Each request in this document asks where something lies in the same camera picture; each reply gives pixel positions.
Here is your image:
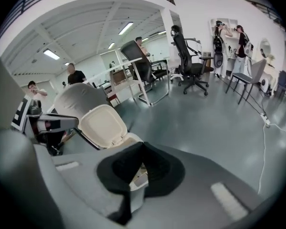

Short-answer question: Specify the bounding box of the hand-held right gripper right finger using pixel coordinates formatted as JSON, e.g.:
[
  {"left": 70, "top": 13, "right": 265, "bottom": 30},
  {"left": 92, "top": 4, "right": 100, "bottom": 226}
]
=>
[{"left": 133, "top": 141, "right": 266, "bottom": 229}]

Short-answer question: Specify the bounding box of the white floor appliance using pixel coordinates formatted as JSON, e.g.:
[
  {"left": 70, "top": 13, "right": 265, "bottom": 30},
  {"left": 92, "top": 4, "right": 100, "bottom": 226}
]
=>
[{"left": 260, "top": 77, "right": 272, "bottom": 93}]

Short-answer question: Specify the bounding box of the white vanity table with mirror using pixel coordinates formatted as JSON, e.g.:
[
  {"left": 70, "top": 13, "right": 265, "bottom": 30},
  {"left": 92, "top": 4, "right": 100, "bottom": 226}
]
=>
[{"left": 258, "top": 38, "right": 281, "bottom": 96}]

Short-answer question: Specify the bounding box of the white power strip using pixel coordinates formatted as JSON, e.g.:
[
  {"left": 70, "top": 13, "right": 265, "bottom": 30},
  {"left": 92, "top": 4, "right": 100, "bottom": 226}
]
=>
[{"left": 259, "top": 112, "right": 272, "bottom": 128}]

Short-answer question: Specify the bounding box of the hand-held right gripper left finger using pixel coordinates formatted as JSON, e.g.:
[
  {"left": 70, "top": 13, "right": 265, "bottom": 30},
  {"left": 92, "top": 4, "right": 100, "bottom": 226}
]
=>
[{"left": 0, "top": 127, "right": 145, "bottom": 229}]

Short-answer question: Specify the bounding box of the blue seat chair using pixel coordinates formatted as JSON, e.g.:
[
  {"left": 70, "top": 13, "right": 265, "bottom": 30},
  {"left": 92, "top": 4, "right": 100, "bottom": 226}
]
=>
[{"left": 225, "top": 58, "right": 267, "bottom": 105}]

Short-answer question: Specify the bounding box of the black office chair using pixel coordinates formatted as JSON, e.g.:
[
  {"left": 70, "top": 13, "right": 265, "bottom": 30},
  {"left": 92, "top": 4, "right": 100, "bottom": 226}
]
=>
[{"left": 170, "top": 25, "right": 215, "bottom": 96}]

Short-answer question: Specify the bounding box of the purple chair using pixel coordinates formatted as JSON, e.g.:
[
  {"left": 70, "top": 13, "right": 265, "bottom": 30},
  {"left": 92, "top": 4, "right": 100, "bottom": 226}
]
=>
[{"left": 276, "top": 70, "right": 286, "bottom": 98}]

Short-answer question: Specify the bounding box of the grey shell chair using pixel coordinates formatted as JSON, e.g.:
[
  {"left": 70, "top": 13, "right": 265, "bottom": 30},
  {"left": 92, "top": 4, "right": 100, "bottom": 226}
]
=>
[{"left": 53, "top": 82, "right": 112, "bottom": 128}]

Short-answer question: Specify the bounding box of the black mesh cantilever chair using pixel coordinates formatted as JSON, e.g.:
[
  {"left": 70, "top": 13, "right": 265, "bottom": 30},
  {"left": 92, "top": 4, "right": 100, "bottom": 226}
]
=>
[{"left": 120, "top": 40, "right": 170, "bottom": 106}]

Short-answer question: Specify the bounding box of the cream pedal trash bin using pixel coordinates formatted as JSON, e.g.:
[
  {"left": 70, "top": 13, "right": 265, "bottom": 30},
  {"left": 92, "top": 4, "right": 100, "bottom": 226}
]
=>
[{"left": 77, "top": 104, "right": 150, "bottom": 214}]

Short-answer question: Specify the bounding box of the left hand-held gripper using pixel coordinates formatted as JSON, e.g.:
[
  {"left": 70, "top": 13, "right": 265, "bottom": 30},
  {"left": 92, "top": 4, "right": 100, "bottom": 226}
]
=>
[{"left": 11, "top": 96, "right": 80, "bottom": 150}]

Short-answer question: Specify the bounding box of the white cable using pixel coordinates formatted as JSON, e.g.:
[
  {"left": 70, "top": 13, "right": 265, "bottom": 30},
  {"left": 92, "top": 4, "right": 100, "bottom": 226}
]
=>
[{"left": 256, "top": 122, "right": 286, "bottom": 193}]

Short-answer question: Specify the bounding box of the ceiling light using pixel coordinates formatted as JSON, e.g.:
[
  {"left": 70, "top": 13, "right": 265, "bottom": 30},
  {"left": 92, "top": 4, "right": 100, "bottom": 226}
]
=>
[
  {"left": 42, "top": 48, "right": 61, "bottom": 60},
  {"left": 118, "top": 21, "right": 134, "bottom": 36}
]

